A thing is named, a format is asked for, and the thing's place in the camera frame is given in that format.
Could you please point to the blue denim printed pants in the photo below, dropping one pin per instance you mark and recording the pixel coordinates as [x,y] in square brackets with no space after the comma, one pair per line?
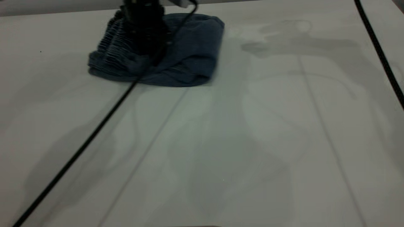
[192,53]

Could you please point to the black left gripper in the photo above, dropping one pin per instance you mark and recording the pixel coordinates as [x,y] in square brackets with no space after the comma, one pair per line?
[145,22]

